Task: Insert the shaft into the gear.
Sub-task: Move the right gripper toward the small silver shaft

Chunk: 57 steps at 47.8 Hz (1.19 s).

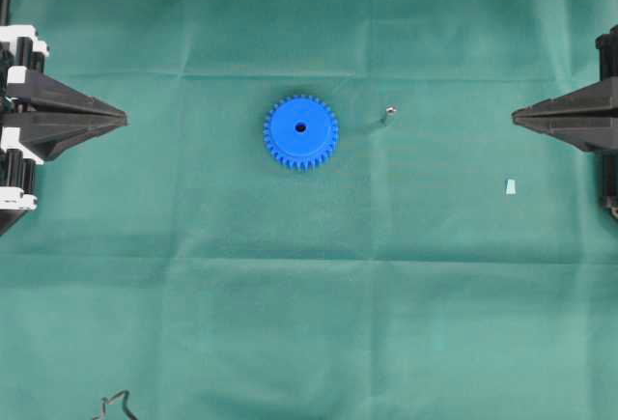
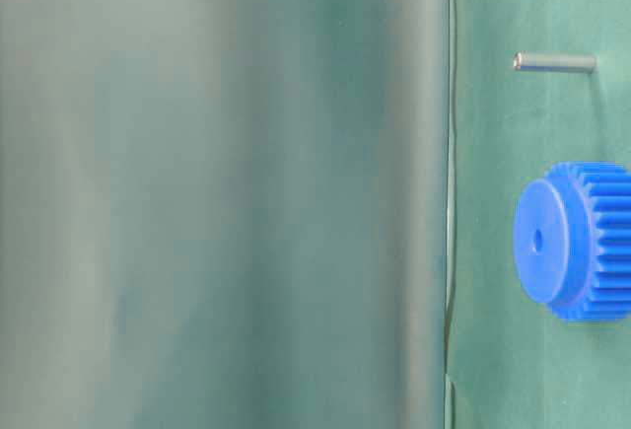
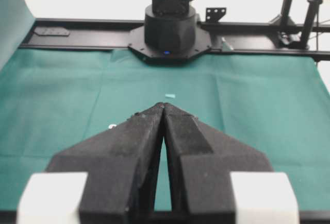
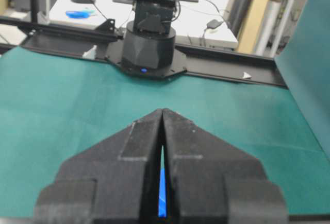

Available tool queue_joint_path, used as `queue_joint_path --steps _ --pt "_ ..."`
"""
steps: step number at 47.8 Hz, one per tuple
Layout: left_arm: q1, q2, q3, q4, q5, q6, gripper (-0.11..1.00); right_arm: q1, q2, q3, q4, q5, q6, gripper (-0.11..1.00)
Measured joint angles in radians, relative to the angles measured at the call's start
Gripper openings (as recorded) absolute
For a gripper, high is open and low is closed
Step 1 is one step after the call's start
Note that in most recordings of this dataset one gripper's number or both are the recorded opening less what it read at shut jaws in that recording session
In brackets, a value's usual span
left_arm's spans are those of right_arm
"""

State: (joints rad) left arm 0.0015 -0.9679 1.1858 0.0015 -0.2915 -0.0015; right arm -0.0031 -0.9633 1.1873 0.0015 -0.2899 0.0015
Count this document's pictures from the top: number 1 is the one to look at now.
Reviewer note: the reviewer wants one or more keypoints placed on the small pale tape piece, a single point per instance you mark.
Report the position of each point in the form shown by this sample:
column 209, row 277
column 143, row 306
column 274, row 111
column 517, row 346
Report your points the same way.
column 510, row 187

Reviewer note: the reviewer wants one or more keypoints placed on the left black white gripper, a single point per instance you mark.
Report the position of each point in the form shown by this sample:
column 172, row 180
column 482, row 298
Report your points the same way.
column 30, row 136

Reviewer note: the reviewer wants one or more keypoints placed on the green cloth mat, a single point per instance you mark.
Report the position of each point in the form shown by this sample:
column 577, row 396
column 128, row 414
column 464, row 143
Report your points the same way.
column 175, row 259

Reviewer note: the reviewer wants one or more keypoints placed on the blue plastic gear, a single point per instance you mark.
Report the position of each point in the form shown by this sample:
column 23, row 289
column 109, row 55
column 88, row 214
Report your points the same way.
column 301, row 132

